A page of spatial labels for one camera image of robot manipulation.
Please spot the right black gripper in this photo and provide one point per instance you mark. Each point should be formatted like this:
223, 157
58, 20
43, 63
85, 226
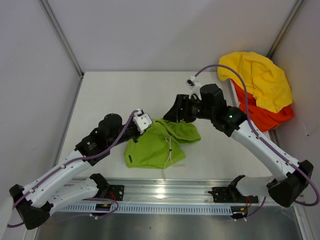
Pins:
182, 102

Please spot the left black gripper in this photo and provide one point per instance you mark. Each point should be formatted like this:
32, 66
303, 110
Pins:
135, 138

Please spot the lime green shorts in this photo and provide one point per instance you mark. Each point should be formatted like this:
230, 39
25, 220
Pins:
159, 147

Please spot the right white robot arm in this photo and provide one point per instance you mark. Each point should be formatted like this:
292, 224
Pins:
289, 176

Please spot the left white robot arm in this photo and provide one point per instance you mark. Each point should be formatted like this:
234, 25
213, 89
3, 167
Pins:
39, 200

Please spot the orange shorts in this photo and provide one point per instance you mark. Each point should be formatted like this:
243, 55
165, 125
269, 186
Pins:
265, 115

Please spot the yellow shorts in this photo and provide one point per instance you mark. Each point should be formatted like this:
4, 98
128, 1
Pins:
264, 80

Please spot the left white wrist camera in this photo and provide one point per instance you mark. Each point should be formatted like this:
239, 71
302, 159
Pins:
141, 120

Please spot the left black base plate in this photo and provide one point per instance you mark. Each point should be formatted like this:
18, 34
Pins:
115, 192

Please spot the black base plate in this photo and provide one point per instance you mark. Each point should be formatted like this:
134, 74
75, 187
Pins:
225, 194
115, 192

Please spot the aluminium mounting rail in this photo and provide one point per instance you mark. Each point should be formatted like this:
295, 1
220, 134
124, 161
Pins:
168, 192

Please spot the white slotted cable duct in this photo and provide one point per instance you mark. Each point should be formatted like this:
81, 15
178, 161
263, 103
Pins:
134, 208

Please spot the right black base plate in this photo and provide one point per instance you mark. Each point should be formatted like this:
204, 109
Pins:
225, 194

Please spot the right aluminium corner post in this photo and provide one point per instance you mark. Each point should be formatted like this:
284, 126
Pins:
288, 23

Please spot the aluminium corner post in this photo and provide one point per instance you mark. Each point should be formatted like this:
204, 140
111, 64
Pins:
48, 11
288, 23

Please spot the left aluminium corner post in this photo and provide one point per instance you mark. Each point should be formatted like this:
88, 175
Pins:
48, 11

